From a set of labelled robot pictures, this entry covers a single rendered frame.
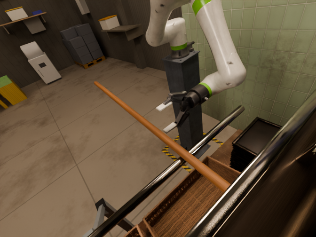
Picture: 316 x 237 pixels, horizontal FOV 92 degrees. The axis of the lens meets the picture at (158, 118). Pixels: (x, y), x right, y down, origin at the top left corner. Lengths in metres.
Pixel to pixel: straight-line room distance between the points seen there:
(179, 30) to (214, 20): 0.45
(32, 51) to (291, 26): 6.29
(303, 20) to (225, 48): 0.84
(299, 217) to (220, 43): 0.64
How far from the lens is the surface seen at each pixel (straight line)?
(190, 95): 0.73
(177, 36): 1.20
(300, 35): 1.54
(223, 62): 0.74
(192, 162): 0.51
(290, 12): 1.53
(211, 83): 0.80
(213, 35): 0.77
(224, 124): 0.66
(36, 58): 6.44
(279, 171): 0.27
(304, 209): 0.27
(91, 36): 6.55
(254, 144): 1.04
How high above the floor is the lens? 1.64
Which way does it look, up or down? 40 degrees down
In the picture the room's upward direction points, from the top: 17 degrees counter-clockwise
